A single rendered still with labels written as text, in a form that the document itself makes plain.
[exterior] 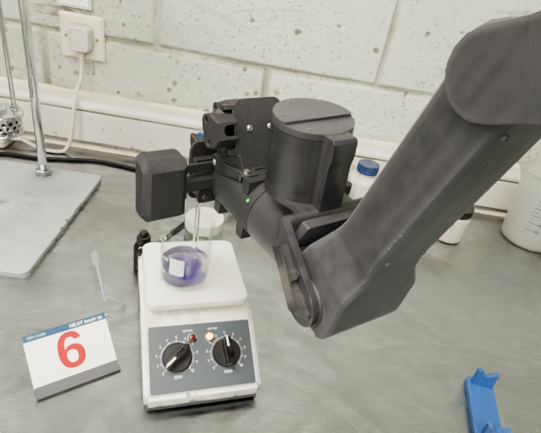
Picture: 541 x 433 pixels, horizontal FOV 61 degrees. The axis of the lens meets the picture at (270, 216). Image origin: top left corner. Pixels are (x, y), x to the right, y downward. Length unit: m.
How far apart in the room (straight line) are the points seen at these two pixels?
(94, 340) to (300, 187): 0.36
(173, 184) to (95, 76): 0.68
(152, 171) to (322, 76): 0.65
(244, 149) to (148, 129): 0.63
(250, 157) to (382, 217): 0.17
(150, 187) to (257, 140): 0.10
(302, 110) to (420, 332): 0.48
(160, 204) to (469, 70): 0.28
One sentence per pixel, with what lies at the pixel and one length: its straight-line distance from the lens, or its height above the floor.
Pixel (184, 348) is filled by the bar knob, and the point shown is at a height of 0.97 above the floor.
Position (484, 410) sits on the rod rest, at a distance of 0.66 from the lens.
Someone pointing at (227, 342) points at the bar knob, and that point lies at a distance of 0.53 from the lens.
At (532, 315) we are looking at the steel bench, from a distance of 0.88.
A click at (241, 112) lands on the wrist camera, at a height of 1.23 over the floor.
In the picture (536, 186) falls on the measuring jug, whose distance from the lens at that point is 1.00.
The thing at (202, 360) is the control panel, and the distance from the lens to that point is 0.54.
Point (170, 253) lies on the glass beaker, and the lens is 0.53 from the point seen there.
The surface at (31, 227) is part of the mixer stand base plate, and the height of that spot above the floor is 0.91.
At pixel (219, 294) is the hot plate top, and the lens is 0.56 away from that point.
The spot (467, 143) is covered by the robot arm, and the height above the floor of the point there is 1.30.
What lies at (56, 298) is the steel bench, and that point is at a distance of 0.69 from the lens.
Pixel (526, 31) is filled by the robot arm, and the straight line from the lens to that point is 0.18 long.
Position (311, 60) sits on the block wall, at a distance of 0.96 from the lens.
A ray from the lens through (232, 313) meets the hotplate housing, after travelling 0.56.
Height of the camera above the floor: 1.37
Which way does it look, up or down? 32 degrees down
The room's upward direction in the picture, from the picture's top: 11 degrees clockwise
